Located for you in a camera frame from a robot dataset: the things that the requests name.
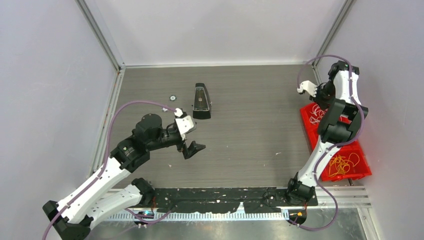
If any yellow wire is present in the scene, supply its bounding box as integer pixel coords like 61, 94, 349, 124
327, 152, 361, 178

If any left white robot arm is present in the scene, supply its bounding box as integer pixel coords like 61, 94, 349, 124
42, 111, 205, 240

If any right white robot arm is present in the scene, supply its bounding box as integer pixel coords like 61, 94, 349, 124
285, 60, 369, 205

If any black metronome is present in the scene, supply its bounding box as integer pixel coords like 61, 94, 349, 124
192, 82, 212, 120

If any small round disc far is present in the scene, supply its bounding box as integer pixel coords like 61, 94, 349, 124
169, 95, 177, 102

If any red plastic bin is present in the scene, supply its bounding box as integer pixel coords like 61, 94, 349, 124
299, 102, 372, 182

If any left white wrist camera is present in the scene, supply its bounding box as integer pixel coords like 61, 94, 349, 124
174, 108, 196, 141

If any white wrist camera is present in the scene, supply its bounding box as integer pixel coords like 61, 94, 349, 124
297, 80, 318, 98
174, 108, 196, 141

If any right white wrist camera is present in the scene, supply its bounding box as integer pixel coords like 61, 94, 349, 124
297, 80, 318, 98

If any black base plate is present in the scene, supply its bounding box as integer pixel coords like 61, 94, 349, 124
139, 187, 318, 214

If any white slotted cable duct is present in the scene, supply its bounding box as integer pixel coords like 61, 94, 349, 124
106, 209, 289, 222

